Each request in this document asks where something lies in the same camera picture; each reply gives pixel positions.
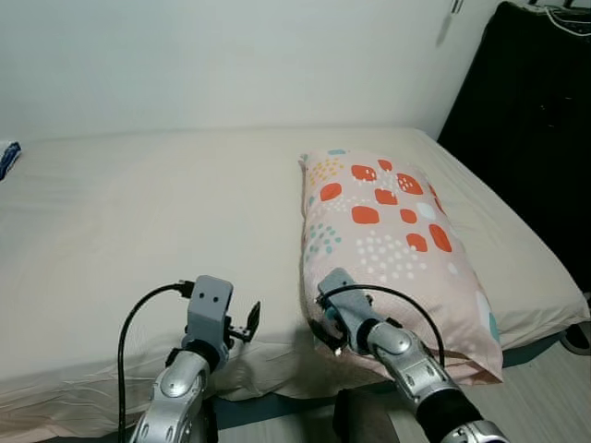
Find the black round base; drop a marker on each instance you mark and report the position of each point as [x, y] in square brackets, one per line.
[577, 340]

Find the pink pillow with orange spots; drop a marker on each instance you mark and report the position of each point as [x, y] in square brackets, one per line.
[388, 240]

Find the bed with cream sheet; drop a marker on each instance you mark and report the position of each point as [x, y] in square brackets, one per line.
[185, 212]

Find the blue and white cloth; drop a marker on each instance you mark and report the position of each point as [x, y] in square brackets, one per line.
[7, 159]

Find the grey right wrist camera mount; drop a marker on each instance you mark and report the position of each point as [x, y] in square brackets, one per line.
[346, 314]

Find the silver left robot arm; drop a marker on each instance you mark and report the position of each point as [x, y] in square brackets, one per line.
[175, 397]

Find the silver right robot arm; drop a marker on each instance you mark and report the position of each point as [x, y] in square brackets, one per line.
[416, 369]

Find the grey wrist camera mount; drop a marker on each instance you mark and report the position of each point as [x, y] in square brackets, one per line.
[346, 314]
[208, 309]

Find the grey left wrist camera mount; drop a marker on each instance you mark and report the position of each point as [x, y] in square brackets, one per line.
[208, 309]

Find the black cabinet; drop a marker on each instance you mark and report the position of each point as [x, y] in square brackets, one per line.
[526, 120]

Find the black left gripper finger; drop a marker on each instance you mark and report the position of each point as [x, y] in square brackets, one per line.
[254, 318]

